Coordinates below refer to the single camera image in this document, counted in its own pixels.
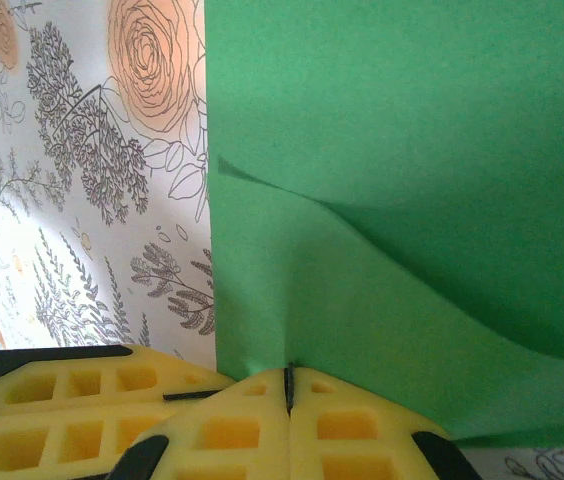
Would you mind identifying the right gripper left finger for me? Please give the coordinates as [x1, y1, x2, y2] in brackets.
[110, 366, 292, 480]

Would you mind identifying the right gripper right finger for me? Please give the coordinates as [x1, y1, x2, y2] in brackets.
[289, 366, 484, 480]

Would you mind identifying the green cloth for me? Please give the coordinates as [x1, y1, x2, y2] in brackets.
[204, 0, 564, 449]

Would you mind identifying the floral patterned table cover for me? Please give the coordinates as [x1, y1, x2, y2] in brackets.
[0, 0, 219, 362]

